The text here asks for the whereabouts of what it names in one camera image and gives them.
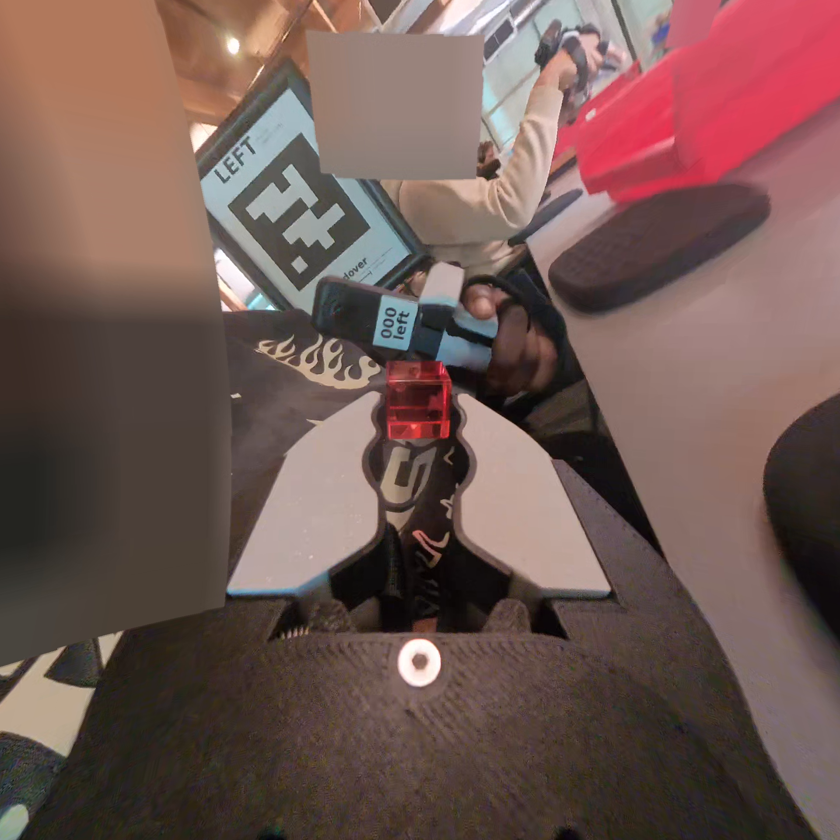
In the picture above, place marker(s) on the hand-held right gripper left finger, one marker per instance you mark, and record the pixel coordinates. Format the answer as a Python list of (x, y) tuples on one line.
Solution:
[(308, 525)]

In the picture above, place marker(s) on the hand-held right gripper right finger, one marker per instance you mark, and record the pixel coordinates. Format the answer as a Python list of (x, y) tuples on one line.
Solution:
[(531, 525)]

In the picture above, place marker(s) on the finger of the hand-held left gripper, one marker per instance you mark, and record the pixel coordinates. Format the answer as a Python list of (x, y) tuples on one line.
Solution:
[(443, 285), (469, 348)]

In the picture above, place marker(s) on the red transparent cube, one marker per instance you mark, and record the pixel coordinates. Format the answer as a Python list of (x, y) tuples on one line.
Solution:
[(420, 407)]

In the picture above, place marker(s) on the red plastic bin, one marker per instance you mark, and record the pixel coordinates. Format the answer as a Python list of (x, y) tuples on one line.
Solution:
[(722, 98)]

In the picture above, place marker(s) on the person's left hand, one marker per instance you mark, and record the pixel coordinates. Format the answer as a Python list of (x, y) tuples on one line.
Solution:
[(525, 354)]

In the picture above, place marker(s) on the black cushion pad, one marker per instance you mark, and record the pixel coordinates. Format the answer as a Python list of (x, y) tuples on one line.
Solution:
[(656, 249), (814, 492)]

